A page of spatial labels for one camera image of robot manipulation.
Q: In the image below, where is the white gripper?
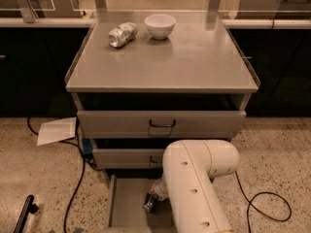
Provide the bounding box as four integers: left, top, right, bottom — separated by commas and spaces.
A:
148, 178, 168, 202

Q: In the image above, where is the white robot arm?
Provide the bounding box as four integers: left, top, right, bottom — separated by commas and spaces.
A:
155, 140, 240, 233

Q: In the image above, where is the grey bottom drawer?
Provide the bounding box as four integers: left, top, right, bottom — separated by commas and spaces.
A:
103, 173, 177, 233

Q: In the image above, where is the grey drawer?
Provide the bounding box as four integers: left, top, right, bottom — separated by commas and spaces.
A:
92, 149, 164, 169
103, 173, 177, 233
77, 111, 246, 139

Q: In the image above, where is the grey middle drawer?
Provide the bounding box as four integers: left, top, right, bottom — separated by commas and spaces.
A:
92, 149, 164, 169

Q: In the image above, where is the grey top drawer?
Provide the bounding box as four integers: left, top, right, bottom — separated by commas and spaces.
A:
77, 111, 246, 139

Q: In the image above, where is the grey drawer cabinet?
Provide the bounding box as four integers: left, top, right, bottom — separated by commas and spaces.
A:
63, 10, 260, 233

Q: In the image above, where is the crushed silver can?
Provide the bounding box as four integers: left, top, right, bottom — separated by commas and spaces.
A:
108, 22, 138, 48

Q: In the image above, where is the blue box on floor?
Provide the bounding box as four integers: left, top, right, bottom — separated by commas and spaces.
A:
82, 138, 93, 155

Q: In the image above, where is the white paper sheet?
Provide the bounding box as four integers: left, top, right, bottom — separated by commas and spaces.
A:
37, 117, 77, 146

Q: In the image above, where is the black bar tool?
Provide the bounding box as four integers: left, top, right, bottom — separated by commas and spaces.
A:
14, 195, 39, 233

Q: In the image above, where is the white bowl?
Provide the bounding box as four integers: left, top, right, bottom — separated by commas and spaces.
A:
145, 14, 176, 40

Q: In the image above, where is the black cable left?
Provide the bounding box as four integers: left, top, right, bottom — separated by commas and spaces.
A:
26, 116, 98, 233

